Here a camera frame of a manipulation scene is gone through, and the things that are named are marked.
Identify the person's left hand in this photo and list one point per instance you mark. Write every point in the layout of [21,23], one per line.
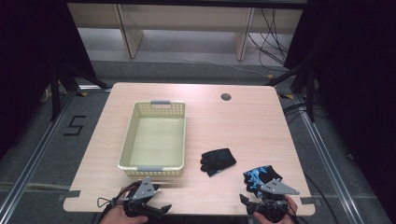
[120,217]

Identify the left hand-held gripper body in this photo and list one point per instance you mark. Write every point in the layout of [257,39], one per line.
[144,189]

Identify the grey round table grommet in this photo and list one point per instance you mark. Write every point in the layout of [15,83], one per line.
[226,96]

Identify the blue and black glove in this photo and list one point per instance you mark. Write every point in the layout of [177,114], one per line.
[253,180]

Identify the black metal stand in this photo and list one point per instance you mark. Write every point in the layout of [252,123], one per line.
[56,93]
[309,93]

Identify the beige wooden shelf unit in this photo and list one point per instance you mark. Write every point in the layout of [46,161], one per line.
[134,37]

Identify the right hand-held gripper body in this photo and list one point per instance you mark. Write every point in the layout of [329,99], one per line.
[278,188]

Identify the aluminium floor rail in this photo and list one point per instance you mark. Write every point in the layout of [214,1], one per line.
[31,169]
[330,165]

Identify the black tape strip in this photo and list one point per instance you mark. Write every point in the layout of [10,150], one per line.
[308,200]
[72,194]

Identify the black curtain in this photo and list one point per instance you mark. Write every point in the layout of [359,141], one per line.
[28,62]
[355,77]

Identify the yellow floor tape marker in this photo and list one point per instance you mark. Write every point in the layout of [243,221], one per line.
[82,94]
[287,96]

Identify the person's right hand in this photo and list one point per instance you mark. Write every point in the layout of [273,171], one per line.
[292,211]

